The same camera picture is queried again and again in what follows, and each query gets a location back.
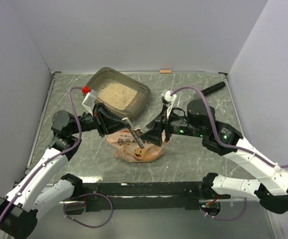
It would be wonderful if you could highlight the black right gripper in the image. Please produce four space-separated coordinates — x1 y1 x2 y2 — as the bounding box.
140 104 205 146

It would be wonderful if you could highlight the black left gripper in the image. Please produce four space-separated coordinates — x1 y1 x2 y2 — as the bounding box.
70 102 130 137

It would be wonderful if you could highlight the pink cat litter bag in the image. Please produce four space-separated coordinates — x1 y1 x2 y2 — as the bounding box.
107 129 167 163

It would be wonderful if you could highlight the small wooden comb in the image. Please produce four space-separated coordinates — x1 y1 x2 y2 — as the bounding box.
122 117 145 149

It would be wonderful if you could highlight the clear plastic litter scoop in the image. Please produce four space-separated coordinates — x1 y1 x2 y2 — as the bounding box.
174 91 184 108

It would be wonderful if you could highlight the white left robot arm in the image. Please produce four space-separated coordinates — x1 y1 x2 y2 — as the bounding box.
0 103 127 239

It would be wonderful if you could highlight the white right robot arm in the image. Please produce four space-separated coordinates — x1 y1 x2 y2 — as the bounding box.
140 100 288 214

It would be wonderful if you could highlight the beige cat litter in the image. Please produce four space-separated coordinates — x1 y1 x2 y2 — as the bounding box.
98 83 137 110

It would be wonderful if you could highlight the brown plastic litter box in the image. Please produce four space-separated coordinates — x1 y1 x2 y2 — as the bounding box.
86 67 150 119

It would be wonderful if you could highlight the orange tape piece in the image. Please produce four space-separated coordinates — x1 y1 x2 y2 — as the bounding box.
159 70 172 74

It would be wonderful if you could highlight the black handheld microphone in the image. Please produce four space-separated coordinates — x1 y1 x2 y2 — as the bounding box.
201 81 226 96

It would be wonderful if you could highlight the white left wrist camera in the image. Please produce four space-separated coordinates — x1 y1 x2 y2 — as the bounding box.
82 86 98 116

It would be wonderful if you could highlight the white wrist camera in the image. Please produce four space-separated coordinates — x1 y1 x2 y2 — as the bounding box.
161 90 177 119
82 86 98 116

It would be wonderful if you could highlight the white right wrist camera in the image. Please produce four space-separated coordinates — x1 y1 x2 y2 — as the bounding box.
161 90 177 119

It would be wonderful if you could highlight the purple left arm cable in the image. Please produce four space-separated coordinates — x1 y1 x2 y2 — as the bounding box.
0 86 85 239

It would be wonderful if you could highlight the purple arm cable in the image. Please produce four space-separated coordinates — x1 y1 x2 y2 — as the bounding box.
0 86 85 239
170 85 288 170

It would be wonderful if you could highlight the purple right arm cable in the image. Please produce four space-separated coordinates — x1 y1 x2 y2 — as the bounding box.
170 85 288 170

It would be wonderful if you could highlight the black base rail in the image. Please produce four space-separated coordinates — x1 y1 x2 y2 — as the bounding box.
64 181 237 213

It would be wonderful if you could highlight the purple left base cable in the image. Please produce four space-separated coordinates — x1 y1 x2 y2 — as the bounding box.
63 193 114 228

